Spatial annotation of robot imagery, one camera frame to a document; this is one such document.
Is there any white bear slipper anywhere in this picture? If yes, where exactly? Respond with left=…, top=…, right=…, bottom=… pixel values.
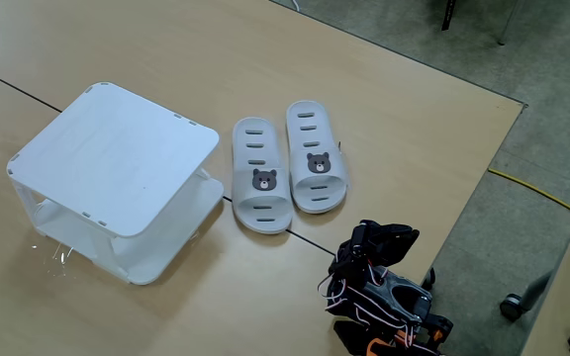
left=285, top=100, right=349, bottom=215
left=231, top=117, right=295, bottom=235

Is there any grey metal furniture leg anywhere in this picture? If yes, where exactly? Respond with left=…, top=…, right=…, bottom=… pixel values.
left=496, top=0, right=522, bottom=46

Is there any grey caster wheel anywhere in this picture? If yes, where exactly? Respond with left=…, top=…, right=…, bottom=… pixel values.
left=500, top=293, right=527, bottom=322

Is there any grey chair base leg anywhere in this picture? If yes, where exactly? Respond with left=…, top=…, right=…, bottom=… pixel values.
left=520, top=269, right=554, bottom=312

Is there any black furniture leg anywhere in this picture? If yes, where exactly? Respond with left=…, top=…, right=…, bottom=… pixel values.
left=440, top=0, right=458, bottom=32

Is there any black table caster wheel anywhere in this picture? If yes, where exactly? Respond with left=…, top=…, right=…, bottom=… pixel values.
left=421, top=266, right=437, bottom=293

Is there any white two-tier plastic box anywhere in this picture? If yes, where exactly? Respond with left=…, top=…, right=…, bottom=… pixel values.
left=6, top=81, right=226, bottom=287

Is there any yellow floor cable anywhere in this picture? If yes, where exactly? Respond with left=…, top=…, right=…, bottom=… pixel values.
left=487, top=167, right=570, bottom=216

